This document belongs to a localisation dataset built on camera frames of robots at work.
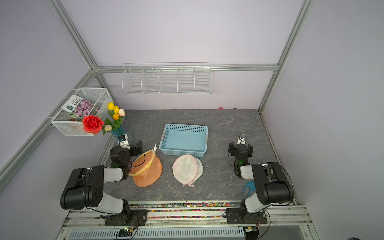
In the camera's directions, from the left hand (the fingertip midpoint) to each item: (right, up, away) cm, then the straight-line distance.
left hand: (134, 142), depth 92 cm
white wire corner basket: (-22, +11, -24) cm, 34 cm away
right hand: (+67, -1, +2) cm, 67 cm away
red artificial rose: (-7, +11, -27) cm, 30 cm away
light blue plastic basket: (+28, 0, +13) cm, 31 cm away
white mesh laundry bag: (+33, -15, -7) cm, 37 cm away
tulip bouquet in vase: (-7, +11, -12) cm, 17 cm away
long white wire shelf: (+19, +42, +7) cm, 46 cm away
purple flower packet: (-20, +20, -18) cm, 34 cm away
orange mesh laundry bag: (+12, -13, -13) cm, 22 cm away
